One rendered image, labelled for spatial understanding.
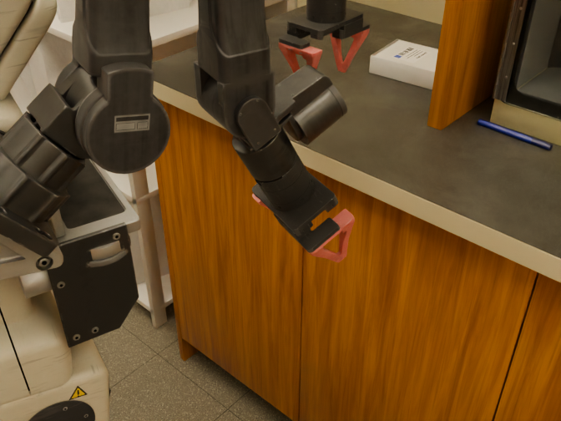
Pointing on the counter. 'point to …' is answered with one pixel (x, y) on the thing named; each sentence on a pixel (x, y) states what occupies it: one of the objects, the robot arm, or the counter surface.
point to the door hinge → (503, 42)
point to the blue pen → (515, 134)
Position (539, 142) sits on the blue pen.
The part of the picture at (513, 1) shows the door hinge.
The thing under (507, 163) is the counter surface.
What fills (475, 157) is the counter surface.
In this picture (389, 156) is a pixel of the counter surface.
